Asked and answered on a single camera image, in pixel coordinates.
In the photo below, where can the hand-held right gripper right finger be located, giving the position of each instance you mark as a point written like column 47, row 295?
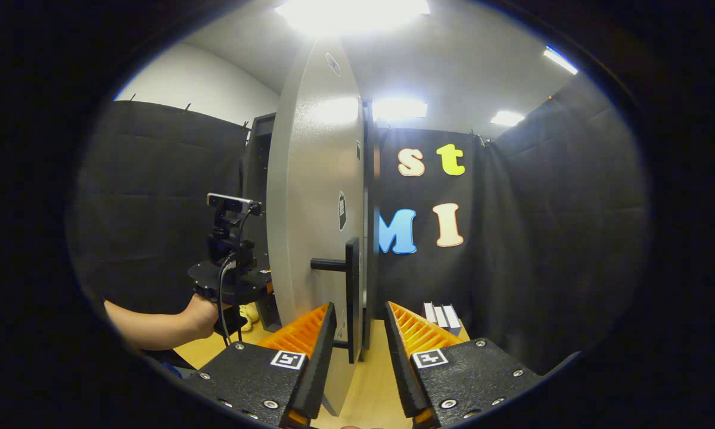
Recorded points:
column 400, row 357

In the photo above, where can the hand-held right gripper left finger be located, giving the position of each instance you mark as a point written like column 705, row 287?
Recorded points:
column 322, row 357

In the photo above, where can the yellow plush toy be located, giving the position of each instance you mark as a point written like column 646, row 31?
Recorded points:
column 249, row 316

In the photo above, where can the purple spine book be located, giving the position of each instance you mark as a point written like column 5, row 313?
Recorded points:
column 429, row 313

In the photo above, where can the white black spine book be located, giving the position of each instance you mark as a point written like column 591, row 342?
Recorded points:
column 439, row 316

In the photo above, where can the blue grey spine book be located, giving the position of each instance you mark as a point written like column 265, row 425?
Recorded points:
column 453, row 319

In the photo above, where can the black backdrop cloth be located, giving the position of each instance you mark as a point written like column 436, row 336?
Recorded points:
column 560, row 238

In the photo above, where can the ceiling light panel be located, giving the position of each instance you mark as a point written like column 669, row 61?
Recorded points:
column 351, row 13
column 506, row 118
column 400, row 108
column 560, row 59

